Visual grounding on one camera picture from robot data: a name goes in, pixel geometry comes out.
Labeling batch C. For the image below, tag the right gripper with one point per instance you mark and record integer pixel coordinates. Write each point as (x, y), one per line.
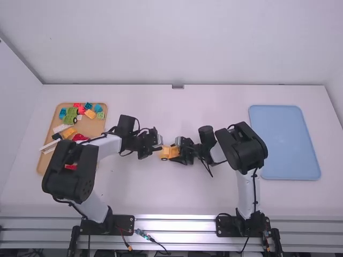
(189, 151)

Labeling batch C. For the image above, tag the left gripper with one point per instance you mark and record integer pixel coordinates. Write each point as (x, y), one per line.
(147, 143)

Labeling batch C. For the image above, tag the yellow toy car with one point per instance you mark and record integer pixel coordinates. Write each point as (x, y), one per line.
(169, 152)

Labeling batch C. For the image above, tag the yellow toy brick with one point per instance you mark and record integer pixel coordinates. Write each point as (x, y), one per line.
(90, 114)
(69, 133)

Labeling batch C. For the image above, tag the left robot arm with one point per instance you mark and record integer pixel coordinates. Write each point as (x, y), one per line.
(107, 146)

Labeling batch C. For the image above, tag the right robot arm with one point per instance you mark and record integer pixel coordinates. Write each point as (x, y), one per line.
(246, 150)

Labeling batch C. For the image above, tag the pale green toy brick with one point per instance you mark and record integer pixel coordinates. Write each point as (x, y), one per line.
(101, 116)

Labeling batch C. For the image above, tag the blue toy brick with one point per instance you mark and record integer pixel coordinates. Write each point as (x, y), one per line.
(98, 108)
(88, 106)

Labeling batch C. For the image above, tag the small white toy brick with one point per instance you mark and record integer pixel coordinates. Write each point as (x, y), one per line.
(80, 117)

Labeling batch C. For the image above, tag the pink toy brick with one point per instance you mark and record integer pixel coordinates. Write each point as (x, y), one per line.
(81, 110)

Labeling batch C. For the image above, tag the silver rails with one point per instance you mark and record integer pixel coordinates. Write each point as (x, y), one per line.
(177, 227)

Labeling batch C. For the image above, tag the green wheeled toy brick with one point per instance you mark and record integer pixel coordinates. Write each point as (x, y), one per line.
(71, 115)

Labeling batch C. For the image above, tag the teal toy brick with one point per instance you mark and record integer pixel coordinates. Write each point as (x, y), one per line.
(63, 113)

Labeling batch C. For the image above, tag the black toy brick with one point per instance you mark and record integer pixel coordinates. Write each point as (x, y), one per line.
(56, 136)

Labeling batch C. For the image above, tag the blue mat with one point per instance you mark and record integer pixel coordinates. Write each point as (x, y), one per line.
(284, 142)

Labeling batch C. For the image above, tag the long white toy brick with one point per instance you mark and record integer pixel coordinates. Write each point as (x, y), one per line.
(49, 147)

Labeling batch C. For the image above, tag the tan tray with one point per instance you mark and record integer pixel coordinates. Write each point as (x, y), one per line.
(45, 160)

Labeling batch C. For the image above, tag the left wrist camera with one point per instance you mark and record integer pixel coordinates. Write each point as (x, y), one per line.
(160, 139)

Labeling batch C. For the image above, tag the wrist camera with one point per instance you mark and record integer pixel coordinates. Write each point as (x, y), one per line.
(178, 141)
(160, 139)

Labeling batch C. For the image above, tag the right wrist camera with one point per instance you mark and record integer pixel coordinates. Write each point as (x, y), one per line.
(178, 141)

